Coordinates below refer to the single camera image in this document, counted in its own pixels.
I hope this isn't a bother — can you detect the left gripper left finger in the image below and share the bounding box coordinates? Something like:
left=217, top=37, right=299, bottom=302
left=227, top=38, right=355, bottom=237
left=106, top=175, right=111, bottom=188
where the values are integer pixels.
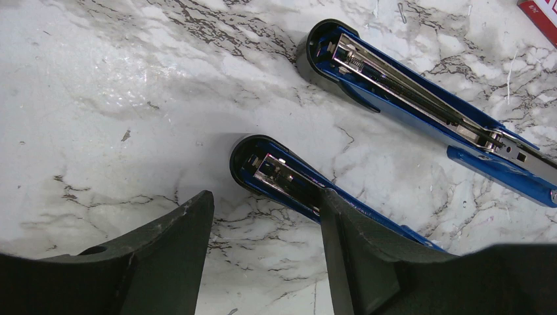
left=1, top=190, right=214, bottom=314

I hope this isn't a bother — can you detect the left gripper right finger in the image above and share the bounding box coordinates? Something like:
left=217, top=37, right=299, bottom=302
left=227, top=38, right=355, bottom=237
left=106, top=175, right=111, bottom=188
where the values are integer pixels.
left=321, top=190, right=556, bottom=314

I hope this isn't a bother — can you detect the blue stapler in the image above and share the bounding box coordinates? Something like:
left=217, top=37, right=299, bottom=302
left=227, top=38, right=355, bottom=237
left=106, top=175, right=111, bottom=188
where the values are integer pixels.
left=229, top=19, right=556, bottom=247

